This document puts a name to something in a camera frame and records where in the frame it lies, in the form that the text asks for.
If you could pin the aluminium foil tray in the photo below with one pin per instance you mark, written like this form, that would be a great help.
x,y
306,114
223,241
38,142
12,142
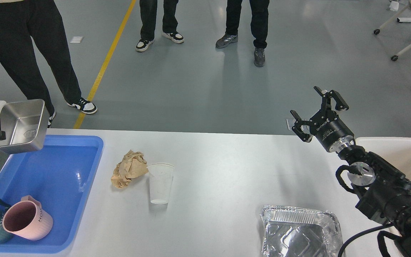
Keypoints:
x,y
300,232

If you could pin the clear floor plate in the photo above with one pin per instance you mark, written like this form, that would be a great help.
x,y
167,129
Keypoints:
x,y
290,123

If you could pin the crumpled brown paper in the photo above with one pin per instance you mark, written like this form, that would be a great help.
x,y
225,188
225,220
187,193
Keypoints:
x,y
132,165

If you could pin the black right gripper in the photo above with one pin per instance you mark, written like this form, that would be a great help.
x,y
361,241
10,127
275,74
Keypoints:
x,y
330,130

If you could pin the person in beige top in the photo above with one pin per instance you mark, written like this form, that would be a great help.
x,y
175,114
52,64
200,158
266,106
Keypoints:
x,y
28,23

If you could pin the pink ribbed mug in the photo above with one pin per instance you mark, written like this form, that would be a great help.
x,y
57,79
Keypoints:
x,y
27,219

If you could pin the white paper cup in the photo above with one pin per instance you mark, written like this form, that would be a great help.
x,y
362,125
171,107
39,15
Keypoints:
x,y
160,182

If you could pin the blue plastic tray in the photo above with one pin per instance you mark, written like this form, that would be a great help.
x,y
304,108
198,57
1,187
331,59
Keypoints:
x,y
60,176

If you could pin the stainless steel rectangular container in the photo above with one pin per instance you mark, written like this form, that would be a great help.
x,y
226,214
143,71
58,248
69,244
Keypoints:
x,y
25,126

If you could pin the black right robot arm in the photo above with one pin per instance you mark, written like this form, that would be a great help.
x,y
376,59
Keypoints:
x,y
384,192

